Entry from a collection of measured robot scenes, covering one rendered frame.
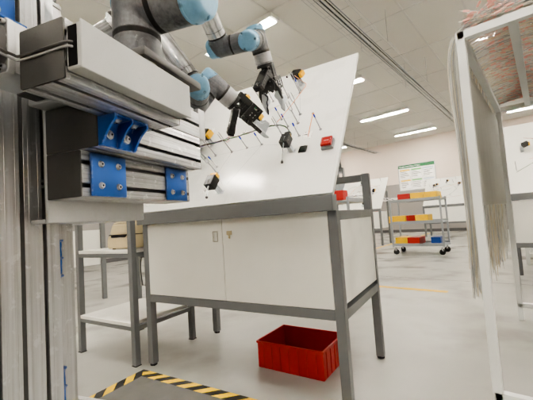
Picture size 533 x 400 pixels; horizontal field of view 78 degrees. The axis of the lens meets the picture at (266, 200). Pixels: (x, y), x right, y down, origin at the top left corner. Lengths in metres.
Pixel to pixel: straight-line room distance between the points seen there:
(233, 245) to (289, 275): 0.32
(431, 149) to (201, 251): 11.50
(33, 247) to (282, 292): 0.99
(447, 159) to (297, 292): 11.38
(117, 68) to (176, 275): 1.43
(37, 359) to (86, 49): 0.60
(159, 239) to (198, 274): 0.34
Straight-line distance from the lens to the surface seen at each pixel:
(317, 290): 1.42
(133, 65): 0.62
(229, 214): 1.55
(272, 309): 1.54
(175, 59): 1.21
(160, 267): 1.97
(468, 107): 1.48
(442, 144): 12.69
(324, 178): 1.38
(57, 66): 0.57
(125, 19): 0.95
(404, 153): 12.99
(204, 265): 1.73
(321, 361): 1.76
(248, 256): 1.56
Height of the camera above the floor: 0.78
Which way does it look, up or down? 3 degrees up
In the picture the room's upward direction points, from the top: 4 degrees counter-clockwise
